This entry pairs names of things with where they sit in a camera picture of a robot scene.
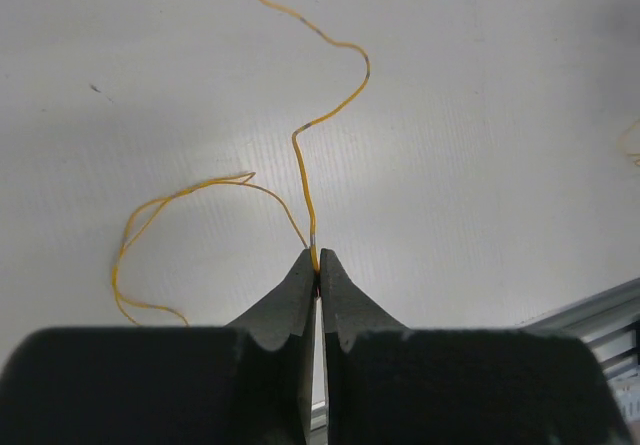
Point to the aluminium table frame rail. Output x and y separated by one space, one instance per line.
607 322

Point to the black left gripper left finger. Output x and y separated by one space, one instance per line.
248 382

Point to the white slotted cable duct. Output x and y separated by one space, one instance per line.
626 391

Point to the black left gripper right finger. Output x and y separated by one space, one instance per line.
388 383

